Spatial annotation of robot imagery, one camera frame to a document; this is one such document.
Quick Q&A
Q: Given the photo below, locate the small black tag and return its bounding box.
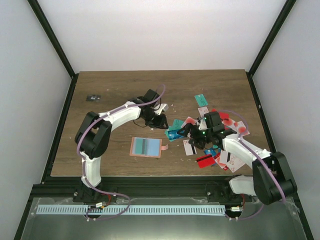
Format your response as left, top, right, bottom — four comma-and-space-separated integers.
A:
86, 94, 101, 102

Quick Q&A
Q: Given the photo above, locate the light blue slotted strip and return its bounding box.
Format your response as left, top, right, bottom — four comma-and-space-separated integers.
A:
36, 204, 226, 216

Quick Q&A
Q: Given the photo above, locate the pink leather card holder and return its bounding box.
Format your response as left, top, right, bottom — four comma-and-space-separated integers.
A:
129, 137, 169, 158

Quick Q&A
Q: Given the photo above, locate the teal VIP card left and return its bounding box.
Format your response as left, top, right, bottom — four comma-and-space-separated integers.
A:
172, 119, 184, 130

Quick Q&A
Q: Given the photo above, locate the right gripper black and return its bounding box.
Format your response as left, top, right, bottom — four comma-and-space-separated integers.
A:
177, 123, 213, 150

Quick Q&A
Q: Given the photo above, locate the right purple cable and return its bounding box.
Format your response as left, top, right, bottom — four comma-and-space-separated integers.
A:
217, 109, 287, 222

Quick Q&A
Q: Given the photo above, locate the teal card far top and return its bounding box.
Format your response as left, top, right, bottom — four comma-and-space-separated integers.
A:
194, 94, 208, 107

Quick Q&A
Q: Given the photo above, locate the white floral card upper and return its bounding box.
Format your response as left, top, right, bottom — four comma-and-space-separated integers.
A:
198, 106, 209, 116

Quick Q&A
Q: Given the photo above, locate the purple cable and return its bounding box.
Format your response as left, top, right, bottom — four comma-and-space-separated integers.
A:
76, 83, 167, 223
217, 109, 287, 222

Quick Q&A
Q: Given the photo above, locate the teal vip card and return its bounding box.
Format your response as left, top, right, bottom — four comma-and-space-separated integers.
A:
172, 119, 184, 130
132, 137, 148, 155

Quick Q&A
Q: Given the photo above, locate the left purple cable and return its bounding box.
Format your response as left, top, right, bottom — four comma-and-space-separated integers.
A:
76, 83, 167, 223

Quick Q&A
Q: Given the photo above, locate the red card top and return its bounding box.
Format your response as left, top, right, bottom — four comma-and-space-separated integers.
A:
211, 108, 229, 121

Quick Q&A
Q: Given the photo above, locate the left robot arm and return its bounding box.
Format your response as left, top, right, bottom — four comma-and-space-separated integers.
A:
74, 89, 169, 202

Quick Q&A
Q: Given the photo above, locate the dark blue card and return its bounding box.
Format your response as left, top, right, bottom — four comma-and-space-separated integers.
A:
204, 148, 217, 157
166, 129, 184, 142

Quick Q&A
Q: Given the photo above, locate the red card black stripe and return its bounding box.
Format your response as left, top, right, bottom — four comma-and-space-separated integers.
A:
196, 154, 216, 169

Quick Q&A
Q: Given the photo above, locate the white floral card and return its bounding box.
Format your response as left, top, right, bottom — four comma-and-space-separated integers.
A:
198, 106, 209, 116
226, 152, 245, 173

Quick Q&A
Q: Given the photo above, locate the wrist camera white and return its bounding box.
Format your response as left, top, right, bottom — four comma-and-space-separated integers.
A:
153, 103, 169, 116
196, 117, 207, 131

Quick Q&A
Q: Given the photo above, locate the white stripe card right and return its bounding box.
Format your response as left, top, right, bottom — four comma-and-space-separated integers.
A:
183, 140, 197, 156

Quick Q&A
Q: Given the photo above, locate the frame post black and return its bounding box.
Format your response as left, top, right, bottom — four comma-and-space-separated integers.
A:
26, 0, 77, 78
247, 0, 298, 76

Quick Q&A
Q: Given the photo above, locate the left frame post black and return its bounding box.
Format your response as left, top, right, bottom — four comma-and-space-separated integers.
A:
26, 0, 77, 78

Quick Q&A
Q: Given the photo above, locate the teal VIP card front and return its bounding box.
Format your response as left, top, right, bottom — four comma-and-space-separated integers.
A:
132, 137, 148, 155

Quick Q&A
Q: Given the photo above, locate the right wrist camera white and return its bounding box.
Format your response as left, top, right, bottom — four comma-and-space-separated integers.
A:
196, 117, 207, 131

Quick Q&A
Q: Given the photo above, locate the black aluminium front rail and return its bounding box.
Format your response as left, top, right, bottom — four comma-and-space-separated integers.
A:
30, 175, 258, 203

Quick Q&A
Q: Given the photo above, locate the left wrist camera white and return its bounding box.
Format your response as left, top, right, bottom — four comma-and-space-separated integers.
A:
153, 103, 169, 116

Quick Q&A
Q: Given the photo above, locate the white floral card bottom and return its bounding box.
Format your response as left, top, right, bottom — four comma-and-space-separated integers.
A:
226, 152, 245, 173

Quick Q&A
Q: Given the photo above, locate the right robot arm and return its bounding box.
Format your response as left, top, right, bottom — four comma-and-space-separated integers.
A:
177, 111, 298, 205

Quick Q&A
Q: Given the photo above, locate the right frame post black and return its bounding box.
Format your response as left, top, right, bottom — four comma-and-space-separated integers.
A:
247, 0, 298, 76

